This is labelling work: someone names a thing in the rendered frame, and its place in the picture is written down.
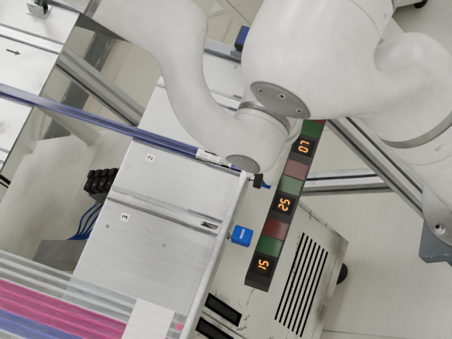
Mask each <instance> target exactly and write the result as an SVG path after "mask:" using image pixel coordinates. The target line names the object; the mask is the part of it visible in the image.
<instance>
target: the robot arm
mask: <svg viewBox="0 0 452 339"><path fill-rule="evenodd" d="M62 1H64V2H65V3H67V4H68V5H70V6H71V7H73V8H75V9H76V10H78V11H80V12H81V13H83V14H85V15H86V16H87V17H89V18H91V19H92V20H94V21H95V22H97V23H99V24H101V25H102V26H104V27H105V28H107V29H109V30H111V31H112V32H114V33H115V34H118V35H119V36H121V37H122V38H124V39H125V40H128V41H129V42H130V43H132V44H134V45H135V46H137V47H139V48H140V49H142V50H144V51H145V52H147V53H149V54H150V55H151V56H152V57H153V58H154V59H155V60H156V61H157V62H158V64H159V66H160V69H161V72H162V75H163V80H164V84H165V89H166V92H167V96H168V99H169V102H170V105H171V107H172V110H173V111H174V114H175V115H176V118H177V119H178V121H179V122H180V124H181V125H182V126H183V128H184V129H185V130H186V132H187V133H188V134H189V135H190V136H191V137H192V138H193V139H195V140H196V141H197V142H199V143H200V144H201V145H203V146H204V147H206V148H207V149H208V150H210V151H212V152H213V153H214V154H216V155H218V156H219V157H221V158H222V159H224V160H225V161H227V162H229V163H230V164H232V165H234V166H235V167H238V168H239V169H241V170H244V171H245V172H246V176H247V177H248V178H251V177H252V176H253V175H254V176H255V177H254V183H253V187H254V188H257V189H260V188H261V186H262V183H263V182H265V183H266V184H267V185H269V186H274V185H275V184H276V183H277V181H278V178H279V176H280V173H281V171H282V168H283V165H284V163H285V159H286V157H287V153H288V151H289V148H290V146H291V144H292V143H294V142H295V141H296V139H297V138H298V136H299V135H300V132H301V128H302V125H303V119H308V120H323V119H333V118H342V117H354V118H357V119H359V120H360V121H361V122H362V123H364V124H365V125H366V126H367V127H368V128H369V129H370V130H371V131H372V132H373V133H374V134H375V135H376V136H377V137H378V138H379V139H380V140H381V141H382V142H383V143H384V144H385V145H386V146H387V147H388V148H389V149H390V150H391V151H392V152H393V153H394V154H395V155H396V156H397V157H398V158H399V159H400V160H401V161H402V162H403V163H404V164H405V165H406V166H407V167H408V168H409V169H410V171H411V172H412V173H413V174H414V175H415V176H416V177H417V178H418V179H419V180H420V181H421V182H422V183H423V184H424V188H423V191H422V212H423V215H424V218H425V221H426V224H427V225H428V227H429V228H430V230H431V231H432V232H433V233H434V234H435V235H436V236H437V237H438V238H439V239H440V240H441V241H442V242H443V243H445V244H446V245H448V246H449V247H451V248H452V54H451V53H450V52H449V51H448V50H447V49H446V48H445V47H444V46H443V45H442V44H441V43H440V42H439V41H437V40H436V39H434V38H433V37H431V36H429V35H427V34H423V33H420V32H406V33H403V34H398V35H397V36H394V37H392V38H390V39H389V40H386V41H385V42H383V43H381V44H380V45H379V46H377V45H378V43H379V41H380V39H381V37H382V35H383V33H384V31H385V29H386V27H387V25H388V23H389V21H390V19H391V17H392V15H393V13H394V11H395V10H396V7H397V6H398V3H399V2H400V0H264V2H263V4H262V6H261V8H260V9H259V11H258V13H257V15H256V17H255V19H254V21H253V23H252V25H251V27H250V30H249V32H248V35H247V36H246V40H245V42H244V45H243V50H242V55H241V68H242V72H243V76H244V79H245V81H246V86H245V89H244V92H243V96H242V99H241V102H240V103H239V106H238V108H237V111H236V113H235V115H234V116H232V115H230V114H229V113H228V112H226V111H225V110H224V109H222V107H220V105H218V103H217V102H216V101H215V99H214V98H213V96H212V95H211V93H210V91H209V89H208V87H207V84H206V81H205V78H204V72H203V53H204V46H205V41H206V35H207V31H208V26H209V22H208V17H207V15H206V13H205V12H204V10H203V9H202V8H201V7H200V6H199V5H198V4H196V3H195V2H194V1H193V0H62Z"/></svg>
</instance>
